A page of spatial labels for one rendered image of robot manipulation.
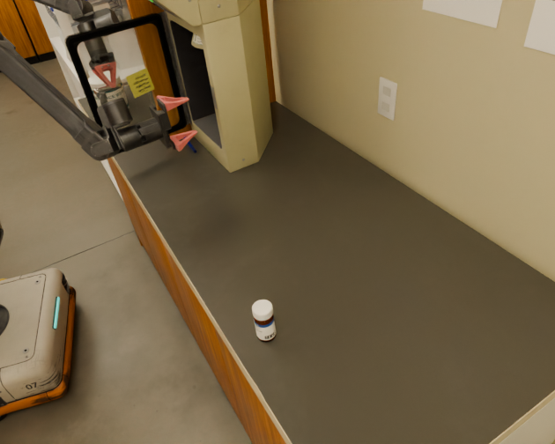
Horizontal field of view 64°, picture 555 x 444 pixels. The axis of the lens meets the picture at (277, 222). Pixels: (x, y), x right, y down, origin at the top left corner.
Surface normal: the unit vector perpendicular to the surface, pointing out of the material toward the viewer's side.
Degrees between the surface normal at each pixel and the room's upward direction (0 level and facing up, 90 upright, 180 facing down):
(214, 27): 90
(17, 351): 0
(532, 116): 90
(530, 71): 90
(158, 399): 0
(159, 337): 0
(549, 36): 90
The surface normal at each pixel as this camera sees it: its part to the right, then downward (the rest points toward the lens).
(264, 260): -0.08, -0.76
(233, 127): 0.51, 0.52
